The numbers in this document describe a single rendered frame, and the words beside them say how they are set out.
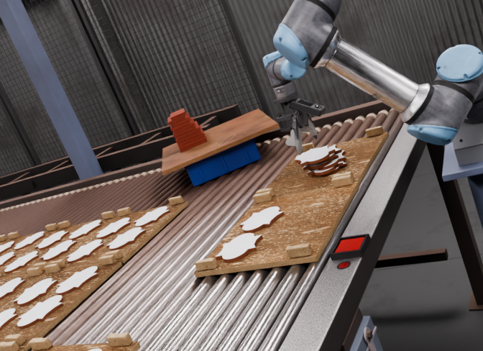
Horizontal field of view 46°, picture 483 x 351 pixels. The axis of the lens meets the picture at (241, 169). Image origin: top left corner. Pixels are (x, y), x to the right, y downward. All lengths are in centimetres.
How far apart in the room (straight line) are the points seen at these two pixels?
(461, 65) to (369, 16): 317
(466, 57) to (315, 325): 81
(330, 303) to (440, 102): 63
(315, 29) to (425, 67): 330
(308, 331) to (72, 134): 247
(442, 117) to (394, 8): 319
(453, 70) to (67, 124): 232
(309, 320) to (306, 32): 71
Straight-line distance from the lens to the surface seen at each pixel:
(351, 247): 132
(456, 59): 159
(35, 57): 337
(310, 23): 148
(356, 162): 184
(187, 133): 247
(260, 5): 490
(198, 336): 126
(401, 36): 470
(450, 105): 155
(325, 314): 115
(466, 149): 173
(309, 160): 178
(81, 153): 338
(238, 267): 143
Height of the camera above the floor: 150
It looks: 15 degrees down
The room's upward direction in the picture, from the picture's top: 22 degrees counter-clockwise
